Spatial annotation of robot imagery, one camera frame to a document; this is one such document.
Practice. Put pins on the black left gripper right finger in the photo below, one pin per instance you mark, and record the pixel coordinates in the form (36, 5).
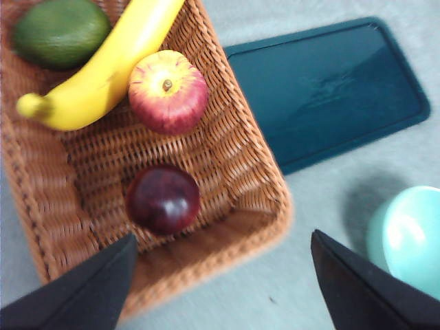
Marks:
(364, 295)

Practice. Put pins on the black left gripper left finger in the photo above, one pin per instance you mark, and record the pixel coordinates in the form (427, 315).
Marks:
(79, 295)

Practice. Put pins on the teal ceramic bowl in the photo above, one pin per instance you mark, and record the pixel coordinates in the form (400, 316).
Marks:
(409, 237)

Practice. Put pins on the dark purple plum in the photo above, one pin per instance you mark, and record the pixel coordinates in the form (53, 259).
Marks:
(163, 201)

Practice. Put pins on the brown wicker basket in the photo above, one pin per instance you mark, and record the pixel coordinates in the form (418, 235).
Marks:
(223, 165)

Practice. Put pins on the black rectangular tray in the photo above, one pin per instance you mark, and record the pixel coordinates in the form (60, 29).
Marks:
(326, 96)

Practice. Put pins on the yellow banana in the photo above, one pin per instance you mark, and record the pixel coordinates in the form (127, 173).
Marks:
(103, 79)

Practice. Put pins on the red apple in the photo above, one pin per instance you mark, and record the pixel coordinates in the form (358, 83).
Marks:
(168, 96)

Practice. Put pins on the green avocado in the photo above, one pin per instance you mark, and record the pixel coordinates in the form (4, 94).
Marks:
(62, 34)

